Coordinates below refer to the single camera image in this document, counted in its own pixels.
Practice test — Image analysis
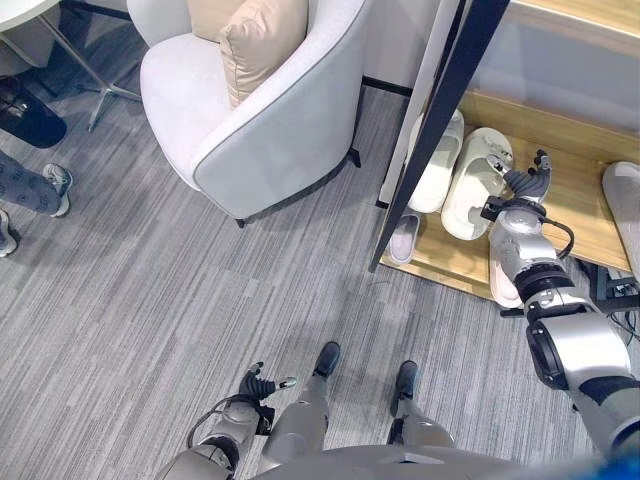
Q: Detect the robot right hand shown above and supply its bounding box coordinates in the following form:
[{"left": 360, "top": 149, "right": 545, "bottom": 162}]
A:
[{"left": 485, "top": 148, "right": 553, "bottom": 205}]

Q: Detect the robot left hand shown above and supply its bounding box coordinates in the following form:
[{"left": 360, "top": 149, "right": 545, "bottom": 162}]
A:
[{"left": 238, "top": 362, "right": 297, "bottom": 402}]

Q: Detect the wooden shoe rack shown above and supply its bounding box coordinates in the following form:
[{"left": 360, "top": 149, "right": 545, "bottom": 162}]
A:
[{"left": 375, "top": 0, "right": 640, "bottom": 305}]

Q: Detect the robot left leg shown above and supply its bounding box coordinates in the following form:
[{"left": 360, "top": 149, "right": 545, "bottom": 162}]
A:
[{"left": 259, "top": 341, "right": 342, "bottom": 475}]

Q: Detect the robot leg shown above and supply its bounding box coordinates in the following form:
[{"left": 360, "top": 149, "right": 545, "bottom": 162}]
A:
[
  {"left": 386, "top": 359, "right": 457, "bottom": 450},
  {"left": 259, "top": 341, "right": 342, "bottom": 475}
]

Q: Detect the cream thick slipper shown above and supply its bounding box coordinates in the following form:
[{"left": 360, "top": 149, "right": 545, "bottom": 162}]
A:
[{"left": 440, "top": 127, "right": 515, "bottom": 242}]

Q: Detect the white thick slipper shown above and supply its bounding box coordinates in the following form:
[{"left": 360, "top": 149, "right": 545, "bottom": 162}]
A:
[{"left": 407, "top": 109, "right": 466, "bottom": 214}]

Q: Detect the black door panel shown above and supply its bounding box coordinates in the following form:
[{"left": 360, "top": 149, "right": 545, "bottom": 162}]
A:
[{"left": 368, "top": 0, "right": 512, "bottom": 274}]

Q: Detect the white pink-soled slipper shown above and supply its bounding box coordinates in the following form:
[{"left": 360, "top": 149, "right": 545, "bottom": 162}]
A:
[{"left": 487, "top": 233, "right": 526, "bottom": 309}]

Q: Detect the thin grey slipper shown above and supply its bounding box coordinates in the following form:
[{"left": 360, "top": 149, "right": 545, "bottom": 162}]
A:
[{"left": 388, "top": 212, "right": 423, "bottom": 266}]

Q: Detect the robot right leg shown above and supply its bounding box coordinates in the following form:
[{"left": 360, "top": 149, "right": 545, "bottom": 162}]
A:
[{"left": 386, "top": 359, "right": 457, "bottom": 450}]

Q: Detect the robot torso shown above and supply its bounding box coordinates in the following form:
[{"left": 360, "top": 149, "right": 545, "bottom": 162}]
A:
[{"left": 257, "top": 442, "right": 604, "bottom": 480}]

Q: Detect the white grey armchair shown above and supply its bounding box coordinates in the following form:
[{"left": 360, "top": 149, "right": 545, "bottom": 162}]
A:
[{"left": 126, "top": 0, "right": 375, "bottom": 230}]

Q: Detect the person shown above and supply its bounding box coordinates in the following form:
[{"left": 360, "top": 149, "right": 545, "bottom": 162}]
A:
[{"left": 0, "top": 74, "right": 74, "bottom": 259}]

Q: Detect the beige cushion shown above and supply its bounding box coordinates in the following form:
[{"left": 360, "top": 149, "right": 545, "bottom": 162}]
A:
[{"left": 187, "top": 0, "right": 309, "bottom": 109}]

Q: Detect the white round table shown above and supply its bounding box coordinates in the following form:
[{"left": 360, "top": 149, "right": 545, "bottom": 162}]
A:
[{"left": 0, "top": 0, "right": 145, "bottom": 133}]

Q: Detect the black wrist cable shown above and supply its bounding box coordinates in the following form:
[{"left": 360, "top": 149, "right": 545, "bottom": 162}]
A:
[{"left": 540, "top": 216, "right": 576, "bottom": 260}]

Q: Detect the black floor stand with cables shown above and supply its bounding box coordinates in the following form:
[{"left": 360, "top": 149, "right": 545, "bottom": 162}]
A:
[{"left": 574, "top": 258, "right": 640, "bottom": 324}]

